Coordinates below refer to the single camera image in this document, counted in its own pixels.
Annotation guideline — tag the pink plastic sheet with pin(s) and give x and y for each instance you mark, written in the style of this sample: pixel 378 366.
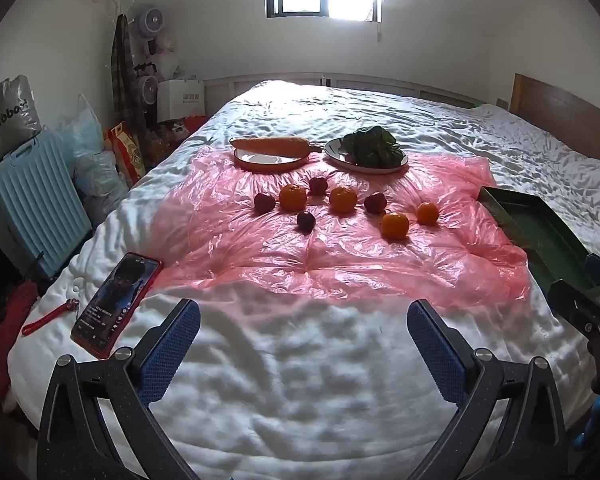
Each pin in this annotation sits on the pink plastic sheet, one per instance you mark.
pixel 280 260

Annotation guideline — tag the wooden headboard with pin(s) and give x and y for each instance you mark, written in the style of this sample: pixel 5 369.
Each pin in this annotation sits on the wooden headboard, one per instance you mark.
pixel 565 120

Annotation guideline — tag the small purple fan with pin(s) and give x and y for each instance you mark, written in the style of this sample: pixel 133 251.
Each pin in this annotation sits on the small purple fan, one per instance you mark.
pixel 152 22
pixel 147 91

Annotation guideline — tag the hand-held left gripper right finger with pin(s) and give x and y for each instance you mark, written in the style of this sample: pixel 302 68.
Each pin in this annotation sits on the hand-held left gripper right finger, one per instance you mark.
pixel 435 350

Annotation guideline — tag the orange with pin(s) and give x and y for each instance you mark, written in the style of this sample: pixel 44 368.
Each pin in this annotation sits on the orange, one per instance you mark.
pixel 343 199
pixel 428 213
pixel 395 225
pixel 293 197

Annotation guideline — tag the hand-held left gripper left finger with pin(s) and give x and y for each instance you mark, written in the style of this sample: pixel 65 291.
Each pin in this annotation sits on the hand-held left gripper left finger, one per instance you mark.
pixel 172 350

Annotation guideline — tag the smartphone with red case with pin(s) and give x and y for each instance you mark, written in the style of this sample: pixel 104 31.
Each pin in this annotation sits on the smartphone with red case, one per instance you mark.
pixel 115 305

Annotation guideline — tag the light blue suitcase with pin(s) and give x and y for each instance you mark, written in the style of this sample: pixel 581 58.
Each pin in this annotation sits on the light blue suitcase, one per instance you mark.
pixel 40 205

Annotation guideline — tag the grey printed bag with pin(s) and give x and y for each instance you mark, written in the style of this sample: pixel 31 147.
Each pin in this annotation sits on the grey printed bag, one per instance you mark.
pixel 12 110

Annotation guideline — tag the leafy green vegetable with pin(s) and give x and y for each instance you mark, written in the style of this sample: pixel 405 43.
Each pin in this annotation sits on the leafy green vegetable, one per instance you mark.
pixel 372 146

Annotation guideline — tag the red cloth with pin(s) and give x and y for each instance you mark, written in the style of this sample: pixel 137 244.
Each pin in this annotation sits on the red cloth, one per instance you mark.
pixel 5 330

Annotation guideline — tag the green rectangular tray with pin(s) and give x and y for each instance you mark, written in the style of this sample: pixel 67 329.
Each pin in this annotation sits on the green rectangular tray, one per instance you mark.
pixel 535 230

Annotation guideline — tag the clear plastic bag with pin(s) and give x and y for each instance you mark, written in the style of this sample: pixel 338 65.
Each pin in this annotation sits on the clear plastic bag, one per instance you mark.
pixel 100 180
pixel 85 130

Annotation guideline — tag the white cardboard box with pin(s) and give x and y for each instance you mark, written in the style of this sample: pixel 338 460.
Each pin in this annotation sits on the white cardboard box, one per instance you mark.
pixel 180 100

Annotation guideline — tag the white round plate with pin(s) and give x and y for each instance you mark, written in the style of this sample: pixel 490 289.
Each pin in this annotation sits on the white round plate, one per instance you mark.
pixel 270 161
pixel 345 160

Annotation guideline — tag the orange snack bag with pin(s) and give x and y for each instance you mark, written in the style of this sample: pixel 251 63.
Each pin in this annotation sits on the orange snack bag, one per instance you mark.
pixel 127 152

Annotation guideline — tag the dark plaid scarf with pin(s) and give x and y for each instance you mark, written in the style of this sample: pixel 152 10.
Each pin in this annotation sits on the dark plaid scarf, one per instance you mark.
pixel 122 80

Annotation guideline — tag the carrot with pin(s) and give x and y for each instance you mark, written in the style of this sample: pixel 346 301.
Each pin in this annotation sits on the carrot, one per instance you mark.
pixel 275 145

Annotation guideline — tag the dark red plum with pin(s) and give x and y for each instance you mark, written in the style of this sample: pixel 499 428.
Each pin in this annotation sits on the dark red plum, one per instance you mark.
pixel 305 221

